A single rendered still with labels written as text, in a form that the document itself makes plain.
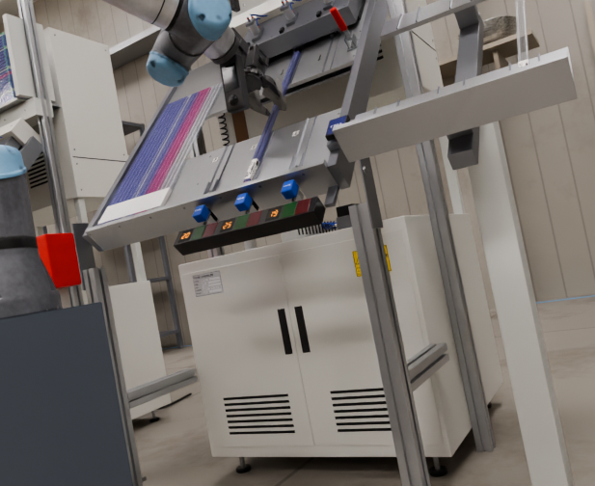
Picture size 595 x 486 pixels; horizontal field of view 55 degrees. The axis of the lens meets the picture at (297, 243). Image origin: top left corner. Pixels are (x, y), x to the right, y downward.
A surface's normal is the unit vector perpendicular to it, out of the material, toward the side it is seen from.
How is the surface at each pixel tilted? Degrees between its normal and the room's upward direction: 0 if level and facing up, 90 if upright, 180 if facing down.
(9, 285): 73
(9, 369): 90
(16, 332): 90
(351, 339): 90
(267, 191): 137
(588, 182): 90
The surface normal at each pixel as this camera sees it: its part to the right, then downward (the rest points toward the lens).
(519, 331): -0.49, 0.05
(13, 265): 0.64, -0.46
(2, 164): 0.82, -0.22
